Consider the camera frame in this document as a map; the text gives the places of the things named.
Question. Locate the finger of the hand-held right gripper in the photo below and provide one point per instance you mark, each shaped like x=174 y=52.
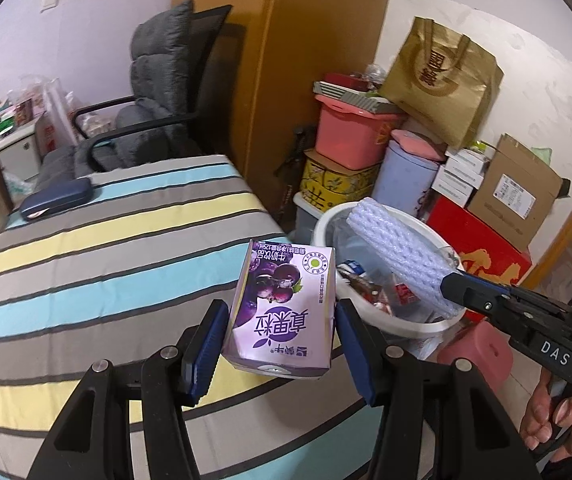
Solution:
x=488 y=282
x=471 y=300

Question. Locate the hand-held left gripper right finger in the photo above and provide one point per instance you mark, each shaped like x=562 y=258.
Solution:
x=361 y=355

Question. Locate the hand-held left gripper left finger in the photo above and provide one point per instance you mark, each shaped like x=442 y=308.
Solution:
x=205 y=355

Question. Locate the white trash bin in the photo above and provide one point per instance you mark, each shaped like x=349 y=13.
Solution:
x=416 y=327

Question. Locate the clear packet with red cap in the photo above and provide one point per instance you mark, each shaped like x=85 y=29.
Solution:
x=406 y=292

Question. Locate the brown snack wrapper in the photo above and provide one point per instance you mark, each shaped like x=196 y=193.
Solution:
x=366 y=287

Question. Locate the purple milk carton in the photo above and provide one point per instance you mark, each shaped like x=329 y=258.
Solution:
x=281 y=320

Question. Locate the white bottle with blue label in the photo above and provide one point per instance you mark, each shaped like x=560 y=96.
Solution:
x=352 y=266

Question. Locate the lilac foam fruit net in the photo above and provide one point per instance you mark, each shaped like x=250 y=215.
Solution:
x=396 y=250

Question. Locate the blue bin liner bag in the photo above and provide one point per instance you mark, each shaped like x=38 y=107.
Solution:
x=351 y=245

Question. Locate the person's right hand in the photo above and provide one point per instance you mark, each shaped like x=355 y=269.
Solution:
x=561 y=420

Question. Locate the large red box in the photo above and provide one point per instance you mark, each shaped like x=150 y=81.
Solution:
x=471 y=232

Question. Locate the pink plastic stool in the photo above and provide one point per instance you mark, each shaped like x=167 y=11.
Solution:
x=476 y=355

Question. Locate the brown cardboard box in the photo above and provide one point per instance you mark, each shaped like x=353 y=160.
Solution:
x=511 y=195

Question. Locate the lilac container with pink lid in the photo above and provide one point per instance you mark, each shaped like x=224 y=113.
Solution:
x=401 y=180

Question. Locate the green paper sheet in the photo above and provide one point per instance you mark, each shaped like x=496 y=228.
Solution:
x=542 y=155

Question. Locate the striped tablecloth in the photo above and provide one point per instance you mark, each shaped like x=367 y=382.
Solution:
x=90 y=270

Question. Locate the white plastic storage box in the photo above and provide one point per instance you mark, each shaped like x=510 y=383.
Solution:
x=306 y=220

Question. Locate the yellow floral box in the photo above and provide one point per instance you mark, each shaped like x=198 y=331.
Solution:
x=326 y=180

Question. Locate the black trekking pole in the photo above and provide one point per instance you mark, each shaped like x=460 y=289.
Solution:
x=293 y=170

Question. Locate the gold paper bag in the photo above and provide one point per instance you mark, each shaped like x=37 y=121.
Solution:
x=441 y=85

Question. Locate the pink plastic bin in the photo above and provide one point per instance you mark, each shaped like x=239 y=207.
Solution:
x=346 y=135

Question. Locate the dark blue glasses case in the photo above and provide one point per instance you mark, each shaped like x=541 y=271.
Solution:
x=55 y=200

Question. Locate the striped gift box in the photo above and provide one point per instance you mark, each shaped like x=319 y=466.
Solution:
x=361 y=102

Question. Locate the small dark red box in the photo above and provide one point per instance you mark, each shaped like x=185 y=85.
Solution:
x=343 y=80

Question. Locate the white nightstand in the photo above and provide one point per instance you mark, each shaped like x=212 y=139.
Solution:
x=15 y=152

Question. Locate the white plastic bag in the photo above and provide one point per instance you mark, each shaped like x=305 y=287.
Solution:
x=58 y=115

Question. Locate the black chair with grey cushion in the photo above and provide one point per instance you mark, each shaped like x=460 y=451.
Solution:
x=160 y=60

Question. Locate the clear plastic bag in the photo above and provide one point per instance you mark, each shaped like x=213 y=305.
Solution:
x=28 y=97

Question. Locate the wooden wardrobe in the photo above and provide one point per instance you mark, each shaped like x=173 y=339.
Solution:
x=316 y=20

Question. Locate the white wall switch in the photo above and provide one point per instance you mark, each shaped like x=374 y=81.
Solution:
x=50 y=3

